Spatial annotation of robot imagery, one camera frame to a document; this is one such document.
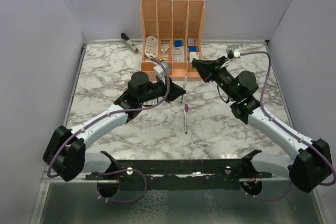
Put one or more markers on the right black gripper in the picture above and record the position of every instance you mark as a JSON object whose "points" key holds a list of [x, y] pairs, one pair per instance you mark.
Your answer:
{"points": [[205, 68]]}

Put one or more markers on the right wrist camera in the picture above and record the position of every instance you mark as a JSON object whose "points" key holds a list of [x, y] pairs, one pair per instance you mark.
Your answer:
{"points": [[233, 52]]}

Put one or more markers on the black grey stapler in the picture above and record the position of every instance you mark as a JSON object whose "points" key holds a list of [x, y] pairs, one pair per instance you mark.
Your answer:
{"points": [[129, 43]]}

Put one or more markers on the purple-end white marker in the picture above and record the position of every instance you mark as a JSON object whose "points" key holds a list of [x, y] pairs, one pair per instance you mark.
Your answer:
{"points": [[185, 122]]}

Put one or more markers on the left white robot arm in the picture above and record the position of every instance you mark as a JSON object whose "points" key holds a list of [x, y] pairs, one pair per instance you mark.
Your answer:
{"points": [[66, 154]]}

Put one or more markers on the white red staples box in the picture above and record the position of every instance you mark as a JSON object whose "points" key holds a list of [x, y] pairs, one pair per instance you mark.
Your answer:
{"points": [[191, 42]]}

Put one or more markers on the white printed box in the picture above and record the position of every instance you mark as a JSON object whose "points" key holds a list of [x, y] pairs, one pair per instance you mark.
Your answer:
{"points": [[194, 56]]}

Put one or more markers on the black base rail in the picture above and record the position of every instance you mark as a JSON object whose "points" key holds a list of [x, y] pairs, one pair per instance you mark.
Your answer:
{"points": [[177, 174]]}

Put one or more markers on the blue eraser box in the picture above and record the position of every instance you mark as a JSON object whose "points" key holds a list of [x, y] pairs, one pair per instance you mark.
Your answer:
{"points": [[193, 49]]}

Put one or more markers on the white paper package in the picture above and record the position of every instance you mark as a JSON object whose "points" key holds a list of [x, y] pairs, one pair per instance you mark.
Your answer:
{"points": [[178, 54]]}

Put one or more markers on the blue stamp box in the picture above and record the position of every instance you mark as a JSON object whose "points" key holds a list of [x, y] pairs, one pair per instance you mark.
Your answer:
{"points": [[178, 43]]}

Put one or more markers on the green-end white marker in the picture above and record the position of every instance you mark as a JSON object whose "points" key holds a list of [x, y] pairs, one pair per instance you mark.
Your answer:
{"points": [[184, 85]]}

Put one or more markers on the white oval label card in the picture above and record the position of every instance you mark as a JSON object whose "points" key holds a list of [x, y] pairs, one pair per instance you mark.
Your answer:
{"points": [[151, 47]]}

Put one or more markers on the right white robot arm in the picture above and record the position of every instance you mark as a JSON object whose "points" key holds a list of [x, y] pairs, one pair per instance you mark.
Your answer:
{"points": [[309, 162]]}

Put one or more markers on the orange plastic desk organizer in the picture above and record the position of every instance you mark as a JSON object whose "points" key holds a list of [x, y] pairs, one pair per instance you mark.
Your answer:
{"points": [[169, 20]]}

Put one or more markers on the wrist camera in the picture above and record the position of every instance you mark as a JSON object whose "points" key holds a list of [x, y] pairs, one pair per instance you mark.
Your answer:
{"points": [[233, 52], [162, 69]]}

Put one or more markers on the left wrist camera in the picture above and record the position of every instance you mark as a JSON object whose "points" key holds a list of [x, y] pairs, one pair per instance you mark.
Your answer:
{"points": [[162, 69]]}

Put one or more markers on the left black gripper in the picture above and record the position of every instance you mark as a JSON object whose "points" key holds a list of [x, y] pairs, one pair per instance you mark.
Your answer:
{"points": [[175, 92]]}

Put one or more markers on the small white red box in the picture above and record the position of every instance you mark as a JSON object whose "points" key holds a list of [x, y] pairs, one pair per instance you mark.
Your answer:
{"points": [[164, 48]]}

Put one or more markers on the green pen cap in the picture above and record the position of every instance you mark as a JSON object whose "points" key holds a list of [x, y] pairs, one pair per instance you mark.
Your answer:
{"points": [[193, 63]]}

